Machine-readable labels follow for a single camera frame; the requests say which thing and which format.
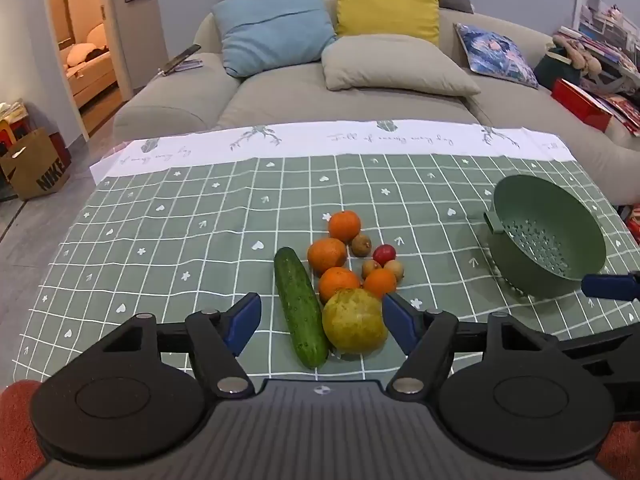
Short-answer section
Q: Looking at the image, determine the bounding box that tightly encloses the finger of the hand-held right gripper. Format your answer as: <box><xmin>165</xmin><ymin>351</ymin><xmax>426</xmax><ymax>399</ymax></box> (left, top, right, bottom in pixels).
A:
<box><xmin>581</xmin><ymin>271</ymin><xmax>640</xmax><ymax>303</ymax></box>
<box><xmin>547</xmin><ymin>321</ymin><xmax>640</xmax><ymax>423</ymax></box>

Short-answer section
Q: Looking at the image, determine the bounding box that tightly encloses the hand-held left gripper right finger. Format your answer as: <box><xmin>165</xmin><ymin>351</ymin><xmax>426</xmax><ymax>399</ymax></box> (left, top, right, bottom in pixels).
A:
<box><xmin>382</xmin><ymin>292</ymin><xmax>552</xmax><ymax>396</ymax></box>

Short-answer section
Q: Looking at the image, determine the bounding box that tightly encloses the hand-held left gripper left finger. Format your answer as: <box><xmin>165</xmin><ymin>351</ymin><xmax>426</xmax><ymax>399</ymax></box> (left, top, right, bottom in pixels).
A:
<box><xmin>96</xmin><ymin>292</ymin><xmax>263</xmax><ymax>397</ymax></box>

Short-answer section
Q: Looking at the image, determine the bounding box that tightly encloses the orange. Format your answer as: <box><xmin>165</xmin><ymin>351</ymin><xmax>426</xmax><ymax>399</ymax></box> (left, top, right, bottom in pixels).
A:
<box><xmin>307</xmin><ymin>238</ymin><xmax>348</xmax><ymax>277</ymax></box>
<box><xmin>318</xmin><ymin>267</ymin><xmax>362</xmax><ymax>303</ymax></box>
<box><xmin>328</xmin><ymin>210</ymin><xmax>362</xmax><ymax>242</ymax></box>
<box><xmin>363</xmin><ymin>268</ymin><xmax>398</xmax><ymax>300</ymax></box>

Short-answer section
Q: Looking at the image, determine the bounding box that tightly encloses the yellow-green pear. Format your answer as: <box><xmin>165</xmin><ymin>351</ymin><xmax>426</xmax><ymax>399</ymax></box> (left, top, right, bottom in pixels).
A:
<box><xmin>321</xmin><ymin>287</ymin><xmax>390</xmax><ymax>356</ymax></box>

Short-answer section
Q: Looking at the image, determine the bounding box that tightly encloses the green cucumber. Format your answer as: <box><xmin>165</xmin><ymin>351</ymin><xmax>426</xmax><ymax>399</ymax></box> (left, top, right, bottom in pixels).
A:
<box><xmin>274</xmin><ymin>247</ymin><xmax>331</xmax><ymax>370</ymax></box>

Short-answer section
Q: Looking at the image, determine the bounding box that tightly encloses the green plastic colander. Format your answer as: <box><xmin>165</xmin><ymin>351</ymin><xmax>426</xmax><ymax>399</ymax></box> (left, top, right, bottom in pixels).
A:
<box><xmin>483</xmin><ymin>175</ymin><xmax>607</xmax><ymax>301</ymax></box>

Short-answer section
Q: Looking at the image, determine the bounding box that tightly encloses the green checked tablecloth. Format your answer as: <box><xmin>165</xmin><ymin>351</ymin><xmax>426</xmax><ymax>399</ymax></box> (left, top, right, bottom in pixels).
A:
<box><xmin>10</xmin><ymin>119</ymin><xmax>640</xmax><ymax>391</ymax></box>

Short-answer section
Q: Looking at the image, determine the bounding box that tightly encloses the stack of magazines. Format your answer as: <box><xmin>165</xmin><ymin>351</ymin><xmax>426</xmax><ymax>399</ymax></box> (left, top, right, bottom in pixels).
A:
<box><xmin>595</xmin><ymin>87</ymin><xmax>640</xmax><ymax>137</ymax></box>

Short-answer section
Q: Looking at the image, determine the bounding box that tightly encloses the red box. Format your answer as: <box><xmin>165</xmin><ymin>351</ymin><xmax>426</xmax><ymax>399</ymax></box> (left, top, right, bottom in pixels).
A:
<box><xmin>551</xmin><ymin>78</ymin><xmax>615</xmax><ymax>133</ymax></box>

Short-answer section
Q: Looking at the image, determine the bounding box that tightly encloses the dark green basket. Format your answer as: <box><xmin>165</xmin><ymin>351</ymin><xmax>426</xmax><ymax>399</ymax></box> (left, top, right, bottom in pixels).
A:
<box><xmin>533</xmin><ymin>45</ymin><xmax>583</xmax><ymax>92</ymax></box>

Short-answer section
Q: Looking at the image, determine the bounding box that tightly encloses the beige sofa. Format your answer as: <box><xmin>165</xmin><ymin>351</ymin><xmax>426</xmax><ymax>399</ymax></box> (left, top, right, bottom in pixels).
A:
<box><xmin>112</xmin><ymin>0</ymin><xmax>640</xmax><ymax>201</ymax></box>

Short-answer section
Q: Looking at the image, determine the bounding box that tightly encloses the beige plush toy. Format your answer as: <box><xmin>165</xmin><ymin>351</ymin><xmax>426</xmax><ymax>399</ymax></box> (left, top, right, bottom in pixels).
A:
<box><xmin>552</xmin><ymin>34</ymin><xmax>603</xmax><ymax>78</ymax></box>

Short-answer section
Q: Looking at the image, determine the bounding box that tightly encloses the beige pillow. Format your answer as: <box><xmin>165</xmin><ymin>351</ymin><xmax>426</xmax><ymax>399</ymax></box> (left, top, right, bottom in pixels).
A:
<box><xmin>321</xmin><ymin>35</ymin><xmax>482</xmax><ymax>97</ymax></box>

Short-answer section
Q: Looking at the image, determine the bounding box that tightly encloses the blue printed pillow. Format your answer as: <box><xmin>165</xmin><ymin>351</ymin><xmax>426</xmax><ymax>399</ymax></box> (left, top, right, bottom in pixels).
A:
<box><xmin>454</xmin><ymin>22</ymin><xmax>540</xmax><ymax>90</ymax></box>

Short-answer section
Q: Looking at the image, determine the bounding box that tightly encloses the brown paper bag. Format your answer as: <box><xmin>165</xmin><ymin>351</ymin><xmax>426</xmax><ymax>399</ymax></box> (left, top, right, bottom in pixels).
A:
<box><xmin>0</xmin><ymin>127</ymin><xmax>71</xmax><ymax>201</ymax></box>

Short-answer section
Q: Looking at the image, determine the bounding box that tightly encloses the phone on stand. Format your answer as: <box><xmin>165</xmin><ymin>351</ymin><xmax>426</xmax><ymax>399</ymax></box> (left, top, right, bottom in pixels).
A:
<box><xmin>156</xmin><ymin>44</ymin><xmax>202</xmax><ymax>77</ymax></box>

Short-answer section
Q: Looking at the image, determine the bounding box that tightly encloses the red stool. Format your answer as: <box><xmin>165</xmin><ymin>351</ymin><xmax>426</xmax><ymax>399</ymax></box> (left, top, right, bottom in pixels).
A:
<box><xmin>0</xmin><ymin>119</ymin><xmax>29</xmax><ymax>157</ymax></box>

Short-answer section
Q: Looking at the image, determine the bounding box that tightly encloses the bed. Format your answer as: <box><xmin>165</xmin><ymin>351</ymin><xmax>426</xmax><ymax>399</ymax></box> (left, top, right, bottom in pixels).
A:
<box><xmin>62</xmin><ymin>22</ymin><xmax>118</xmax><ymax>108</ymax></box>

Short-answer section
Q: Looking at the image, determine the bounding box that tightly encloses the yellow pillow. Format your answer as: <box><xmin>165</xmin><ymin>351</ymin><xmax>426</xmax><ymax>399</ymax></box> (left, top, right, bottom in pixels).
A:
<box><xmin>336</xmin><ymin>0</ymin><xmax>442</xmax><ymax>47</ymax></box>

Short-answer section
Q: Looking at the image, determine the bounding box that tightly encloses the white wire rack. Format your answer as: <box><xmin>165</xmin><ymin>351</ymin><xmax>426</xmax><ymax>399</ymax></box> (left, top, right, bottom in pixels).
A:
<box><xmin>572</xmin><ymin>0</ymin><xmax>640</xmax><ymax>61</ymax></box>

